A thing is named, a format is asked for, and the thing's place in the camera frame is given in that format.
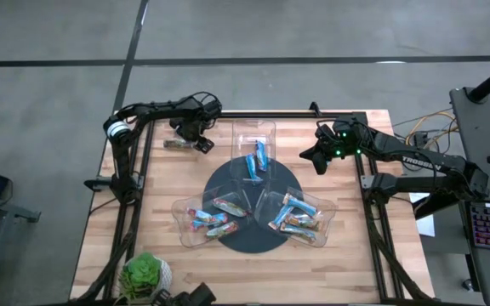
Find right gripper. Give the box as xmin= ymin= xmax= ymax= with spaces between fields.
xmin=299 ymin=118 xmax=372 ymax=177

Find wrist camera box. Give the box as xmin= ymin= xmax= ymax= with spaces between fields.
xmin=201 ymin=96 xmax=224 ymax=122
xmin=333 ymin=120 xmax=360 ymax=139

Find round dark mat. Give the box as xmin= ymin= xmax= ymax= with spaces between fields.
xmin=201 ymin=157 xmax=305 ymax=255

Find green white granola bar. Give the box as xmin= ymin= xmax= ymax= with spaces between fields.
xmin=287 ymin=213 xmax=322 ymax=230

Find grey computer desk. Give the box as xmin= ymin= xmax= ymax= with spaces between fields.
xmin=448 ymin=87 xmax=490 ymax=306

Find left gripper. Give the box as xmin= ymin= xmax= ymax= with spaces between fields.
xmin=171 ymin=110 xmax=216 ymax=156

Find green red-ended granola bar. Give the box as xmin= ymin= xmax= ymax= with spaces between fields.
xmin=204 ymin=220 xmax=240 ymax=239
xmin=211 ymin=198 xmax=249 ymax=218

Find yellow cables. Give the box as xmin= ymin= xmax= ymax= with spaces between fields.
xmin=405 ymin=109 xmax=459 ymax=148

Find black table frame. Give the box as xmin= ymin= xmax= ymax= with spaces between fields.
xmin=68 ymin=108 xmax=436 ymax=306

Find white paper sheet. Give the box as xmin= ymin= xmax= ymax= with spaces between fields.
xmin=413 ymin=190 xmax=436 ymax=238

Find black camera rig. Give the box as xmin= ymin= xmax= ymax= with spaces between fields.
xmin=151 ymin=282 xmax=217 ymax=306

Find clear plastic bin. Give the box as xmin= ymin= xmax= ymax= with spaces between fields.
xmin=229 ymin=118 xmax=277 ymax=184
xmin=254 ymin=190 xmax=338 ymax=249
xmin=170 ymin=190 xmax=254 ymax=248

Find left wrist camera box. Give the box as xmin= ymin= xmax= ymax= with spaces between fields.
xmin=201 ymin=96 xmax=224 ymax=122

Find green plant in white pot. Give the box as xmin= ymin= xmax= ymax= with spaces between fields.
xmin=117 ymin=251 xmax=173 ymax=303

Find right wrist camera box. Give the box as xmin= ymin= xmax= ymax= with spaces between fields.
xmin=333 ymin=120 xmax=360 ymax=139

